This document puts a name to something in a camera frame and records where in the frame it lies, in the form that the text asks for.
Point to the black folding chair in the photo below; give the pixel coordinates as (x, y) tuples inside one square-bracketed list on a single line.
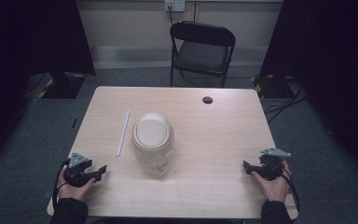
[(202, 54)]

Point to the white wall socket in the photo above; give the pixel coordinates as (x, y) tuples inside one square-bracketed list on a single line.
[(174, 5)]

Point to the black curtain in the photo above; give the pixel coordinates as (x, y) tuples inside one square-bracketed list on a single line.
[(28, 46), (332, 62)]

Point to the white wrapped straw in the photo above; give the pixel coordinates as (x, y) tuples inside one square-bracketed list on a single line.
[(123, 133)]

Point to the person's left hand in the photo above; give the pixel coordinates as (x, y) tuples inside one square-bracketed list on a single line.
[(74, 192)]

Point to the person's right hand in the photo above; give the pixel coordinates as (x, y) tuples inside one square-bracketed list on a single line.
[(275, 188)]

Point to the black stand base striped tape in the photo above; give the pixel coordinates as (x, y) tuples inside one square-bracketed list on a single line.
[(272, 87), (62, 85)]

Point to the clear plastic cup with lid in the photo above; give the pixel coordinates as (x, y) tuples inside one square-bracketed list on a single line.
[(153, 140)]

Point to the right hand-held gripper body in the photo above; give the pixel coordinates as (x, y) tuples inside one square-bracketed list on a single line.
[(272, 166)]

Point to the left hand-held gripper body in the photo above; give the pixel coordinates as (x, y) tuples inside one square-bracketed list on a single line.
[(77, 172)]

